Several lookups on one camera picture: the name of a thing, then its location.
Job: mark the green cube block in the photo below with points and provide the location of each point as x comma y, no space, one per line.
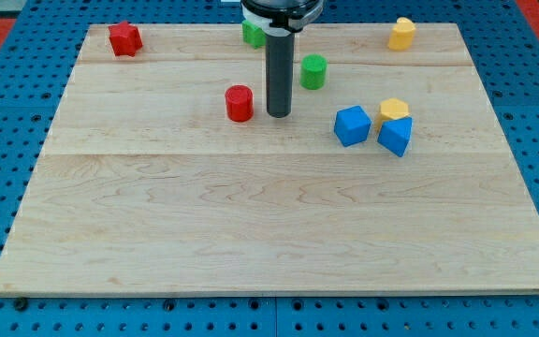
253,35

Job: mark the red star block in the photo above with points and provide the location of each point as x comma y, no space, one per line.
124,39

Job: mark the yellow heart block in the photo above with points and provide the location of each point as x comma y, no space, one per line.
402,34

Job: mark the blue cube block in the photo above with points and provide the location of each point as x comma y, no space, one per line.
352,126

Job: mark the light wooden board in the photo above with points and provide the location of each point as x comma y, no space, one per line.
144,188

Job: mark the green cylinder block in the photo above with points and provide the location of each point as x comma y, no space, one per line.
313,71

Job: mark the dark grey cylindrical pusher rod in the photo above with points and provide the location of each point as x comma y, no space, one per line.
279,75

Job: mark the red cylinder block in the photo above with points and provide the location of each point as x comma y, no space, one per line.
239,103

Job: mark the blue triangular prism block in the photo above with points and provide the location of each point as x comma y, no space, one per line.
395,135

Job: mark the yellow hexagon block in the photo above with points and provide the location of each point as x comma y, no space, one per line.
391,109

